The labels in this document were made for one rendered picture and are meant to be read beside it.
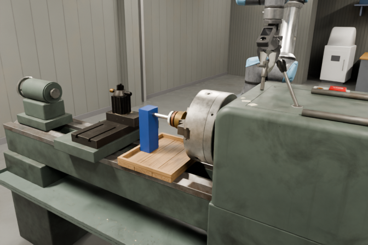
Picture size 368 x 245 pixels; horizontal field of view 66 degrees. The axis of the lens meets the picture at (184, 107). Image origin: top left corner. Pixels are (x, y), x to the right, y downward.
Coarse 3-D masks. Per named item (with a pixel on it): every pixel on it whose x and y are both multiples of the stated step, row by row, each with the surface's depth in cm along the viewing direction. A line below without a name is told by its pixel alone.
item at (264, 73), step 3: (264, 63) 113; (267, 63) 113; (267, 66) 114; (264, 69) 114; (261, 72) 115; (264, 72) 114; (261, 75) 115; (264, 75) 114; (264, 78) 115; (261, 81) 115; (264, 81) 115; (261, 84) 115; (261, 87) 115
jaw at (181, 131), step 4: (180, 120) 124; (184, 120) 124; (180, 124) 118; (184, 124) 119; (180, 128) 116; (188, 128) 112; (180, 132) 116; (184, 132) 114; (188, 132) 113; (184, 136) 114; (188, 136) 113
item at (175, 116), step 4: (172, 112) 131; (176, 112) 131; (180, 112) 130; (184, 112) 128; (172, 116) 130; (176, 116) 128; (180, 116) 127; (184, 116) 128; (172, 120) 129; (176, 120) 128; (172, 124) 130; (176, 124) 128; (176, 128) 130
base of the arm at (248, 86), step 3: (246, 81) 159; (246, 84) 159; (249, 84) 157; (252, 84) 156; (255, 84) 155; (243, 87) 162; (246, 87) 159; (249, 87) 157; (252, 87) 156; (243, 90) 162; (246, 90) 158; (243, 93) 162
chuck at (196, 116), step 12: (204, 96) 116; (216, 96) 114; (192, 108) 113; (204, 108) 111; (192, 120) 111; (204, 120) 109; (192, 132) 111; (192, 144) 112; (192, 156) 118; (204, 156) 113
